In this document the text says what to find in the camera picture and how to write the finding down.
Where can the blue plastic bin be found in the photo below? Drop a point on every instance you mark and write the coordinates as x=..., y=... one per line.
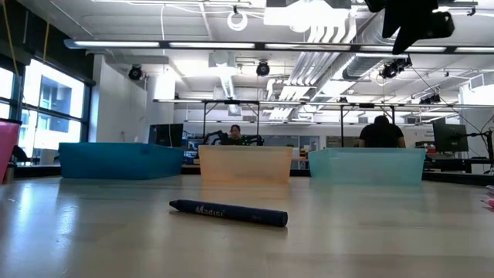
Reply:
x=116, y=162

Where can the red plastic bin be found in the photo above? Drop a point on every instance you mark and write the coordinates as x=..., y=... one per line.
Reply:
x=7, y=150

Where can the black computer monitor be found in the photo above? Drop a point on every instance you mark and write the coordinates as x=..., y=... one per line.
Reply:
x=449, y=137
x=166, y=135

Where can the dark blue crayon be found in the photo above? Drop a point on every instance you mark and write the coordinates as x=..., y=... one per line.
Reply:
x=231, y=212

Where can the black ceiling spotlight cluster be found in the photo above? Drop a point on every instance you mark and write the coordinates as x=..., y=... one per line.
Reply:
x=393, y=68

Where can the long overhead light bar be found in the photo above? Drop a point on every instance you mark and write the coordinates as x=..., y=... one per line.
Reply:
x=212, y=45

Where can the round black ceiling fixture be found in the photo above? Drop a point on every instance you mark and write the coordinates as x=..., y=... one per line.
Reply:
x=262, y=68
x=135, y=72

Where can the light teal translucent bin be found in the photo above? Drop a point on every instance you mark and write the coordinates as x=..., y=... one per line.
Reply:
x=366, y=168

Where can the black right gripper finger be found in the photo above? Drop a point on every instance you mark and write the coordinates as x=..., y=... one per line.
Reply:
x=424, y=27
x=393, y=21

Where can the orange translucent plastic bin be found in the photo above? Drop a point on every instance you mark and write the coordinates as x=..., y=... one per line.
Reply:
x=243, y=166

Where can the person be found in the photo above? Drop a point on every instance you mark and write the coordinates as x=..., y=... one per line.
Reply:
x=234, y=133
x=382, y=135

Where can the large window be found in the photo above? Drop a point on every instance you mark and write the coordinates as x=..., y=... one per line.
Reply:
x=54, y=96

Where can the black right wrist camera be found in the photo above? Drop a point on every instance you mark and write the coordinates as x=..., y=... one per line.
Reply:
x=375, y=4

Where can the black metal workstation frame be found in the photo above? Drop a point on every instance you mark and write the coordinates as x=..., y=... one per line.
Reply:
x=342, y=127
x=231, y=102

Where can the black background robot arm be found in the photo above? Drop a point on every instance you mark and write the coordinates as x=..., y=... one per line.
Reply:
x=254, y=141
x=216, y=137

